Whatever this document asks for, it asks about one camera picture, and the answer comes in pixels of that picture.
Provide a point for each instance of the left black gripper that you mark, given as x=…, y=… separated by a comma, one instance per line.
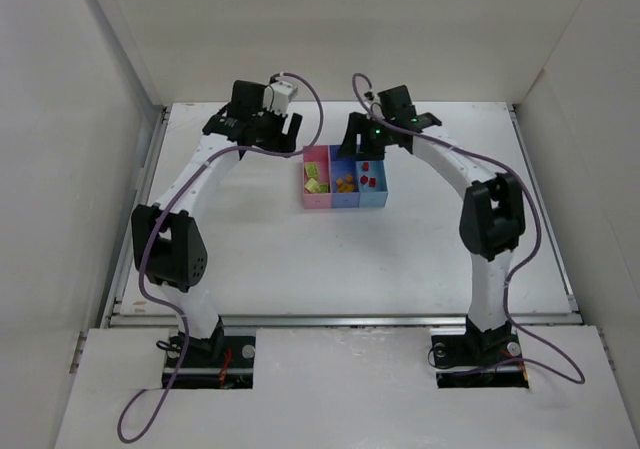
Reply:
x=279, y=132

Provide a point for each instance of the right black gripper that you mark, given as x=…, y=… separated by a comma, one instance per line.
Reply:
x=364, y=136

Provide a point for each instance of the green lego brick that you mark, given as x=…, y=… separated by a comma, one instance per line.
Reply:
x=313, y=186
x=311, y=170

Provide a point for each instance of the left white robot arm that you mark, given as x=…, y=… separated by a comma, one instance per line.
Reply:
x=169, y=249

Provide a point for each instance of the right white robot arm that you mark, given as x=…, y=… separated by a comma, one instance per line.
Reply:
x=491, y=223

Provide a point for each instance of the pink container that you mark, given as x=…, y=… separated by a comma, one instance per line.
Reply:
x=319, y=155

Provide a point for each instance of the dark blue container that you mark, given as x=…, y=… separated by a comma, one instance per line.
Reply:
x=343, y=180

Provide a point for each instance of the light blue container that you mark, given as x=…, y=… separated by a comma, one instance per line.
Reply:
x=372, y=197

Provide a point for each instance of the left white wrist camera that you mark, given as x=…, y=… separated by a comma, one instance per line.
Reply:
x=277, y=97

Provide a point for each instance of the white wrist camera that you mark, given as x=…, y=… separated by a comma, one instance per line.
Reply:
x=372, y=98
x=277, y=97

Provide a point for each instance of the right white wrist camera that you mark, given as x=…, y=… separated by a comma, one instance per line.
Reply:
x=372, y=98

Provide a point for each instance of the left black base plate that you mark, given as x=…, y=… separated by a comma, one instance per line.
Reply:
x=228, y=366

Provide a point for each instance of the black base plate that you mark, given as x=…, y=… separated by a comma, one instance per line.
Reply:
x=228, y=366
x=459, y=365

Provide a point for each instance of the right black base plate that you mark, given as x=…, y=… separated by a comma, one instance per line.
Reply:
x=459, y=365

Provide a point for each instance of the aluminium front rail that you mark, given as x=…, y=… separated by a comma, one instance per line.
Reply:
x=118, y=320

